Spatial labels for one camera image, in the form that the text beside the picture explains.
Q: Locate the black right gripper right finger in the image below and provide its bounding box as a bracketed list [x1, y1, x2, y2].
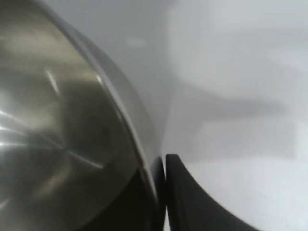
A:
[165, 153, 244, 231]

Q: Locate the stainless steel mixing bowl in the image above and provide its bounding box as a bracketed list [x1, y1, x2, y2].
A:
[0, 0, 167, 231]

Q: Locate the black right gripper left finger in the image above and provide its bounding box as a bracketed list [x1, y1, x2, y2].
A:
[91, 156, 167, 231]

